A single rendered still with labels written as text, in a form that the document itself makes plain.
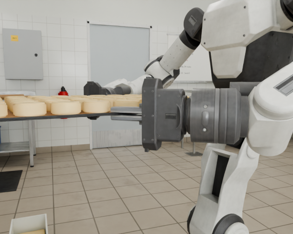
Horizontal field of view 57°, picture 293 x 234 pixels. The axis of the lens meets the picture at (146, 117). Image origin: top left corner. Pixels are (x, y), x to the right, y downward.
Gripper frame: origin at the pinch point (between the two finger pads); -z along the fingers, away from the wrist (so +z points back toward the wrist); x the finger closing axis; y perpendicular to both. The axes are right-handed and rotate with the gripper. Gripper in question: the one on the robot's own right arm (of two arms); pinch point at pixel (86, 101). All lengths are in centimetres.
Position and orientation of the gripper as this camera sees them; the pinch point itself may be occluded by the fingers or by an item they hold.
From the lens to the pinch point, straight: 87.5
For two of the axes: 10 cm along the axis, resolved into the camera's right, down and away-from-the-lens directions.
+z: 2.6, -1.1, 9.6
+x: 0.1, -9.9, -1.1
